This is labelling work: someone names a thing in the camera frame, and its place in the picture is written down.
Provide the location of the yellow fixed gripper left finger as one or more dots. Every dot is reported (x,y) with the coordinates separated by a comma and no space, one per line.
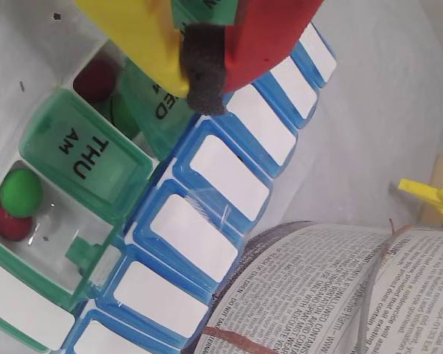
(140,33)

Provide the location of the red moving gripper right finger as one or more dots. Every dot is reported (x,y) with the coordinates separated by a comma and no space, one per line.
(269,40)

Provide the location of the weekly pill organizer box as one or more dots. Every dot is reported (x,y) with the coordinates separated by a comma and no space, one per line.
(229,177)

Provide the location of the red pill ball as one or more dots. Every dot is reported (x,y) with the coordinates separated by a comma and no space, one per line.
(94,83)
(9,228)

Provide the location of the brown rubber band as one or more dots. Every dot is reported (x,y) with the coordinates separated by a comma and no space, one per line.
(240,340)

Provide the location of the green pill ball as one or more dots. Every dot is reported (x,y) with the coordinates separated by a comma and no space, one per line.
(123,121)
(21,191)

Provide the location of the yellow plastic piece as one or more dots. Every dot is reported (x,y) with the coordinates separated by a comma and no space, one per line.
(432,193)

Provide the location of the white tablecloth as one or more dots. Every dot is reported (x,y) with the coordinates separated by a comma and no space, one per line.
(373,110)

